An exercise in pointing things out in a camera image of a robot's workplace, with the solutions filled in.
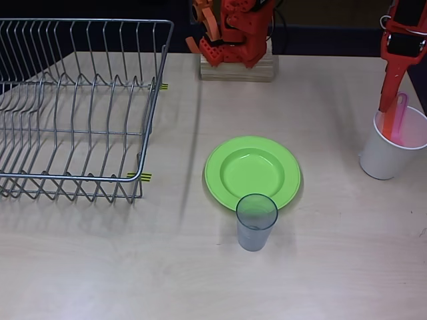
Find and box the stacked wooden base block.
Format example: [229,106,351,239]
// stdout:
[199,39,280,83]

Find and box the black power cable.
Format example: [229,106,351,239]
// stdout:
[266,6,288,56]

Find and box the white wrist servo cable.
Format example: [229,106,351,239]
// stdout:
[380,15,427,36]

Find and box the clear grey plastic cup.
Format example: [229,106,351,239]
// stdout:
[235,193,279,253]

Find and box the light orange clamp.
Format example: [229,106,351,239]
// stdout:
[185,0,223,55]

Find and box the metal wire dish rack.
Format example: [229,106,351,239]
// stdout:
[0,19,175,205]

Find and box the white paper cup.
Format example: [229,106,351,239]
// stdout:
[359,105,427,181]

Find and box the long yellow black tape marker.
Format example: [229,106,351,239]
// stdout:
[126,172,153,183]

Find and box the green plastic plate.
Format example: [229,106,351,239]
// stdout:
[203,135,302,213]

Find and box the brown partition board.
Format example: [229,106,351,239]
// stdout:
[276,0,392,31]

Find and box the orange plastic utensil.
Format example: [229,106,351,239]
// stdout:
[382,99,398,139]

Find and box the pink plastic fork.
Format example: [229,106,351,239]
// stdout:
[392,92,410,141]

